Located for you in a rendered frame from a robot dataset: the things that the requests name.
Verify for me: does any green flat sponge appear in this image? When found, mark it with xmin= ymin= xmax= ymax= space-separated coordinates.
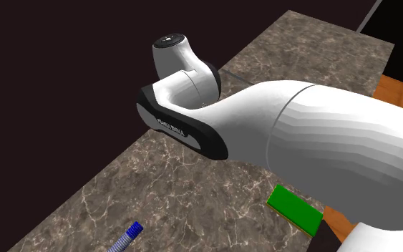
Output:
xmin=266 ymin=184 xmax=324 ymax=238

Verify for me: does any blue and grey striped pen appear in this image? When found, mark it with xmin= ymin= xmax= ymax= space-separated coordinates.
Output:
xmin=107 ymin=220 xmax=144 ymax=252

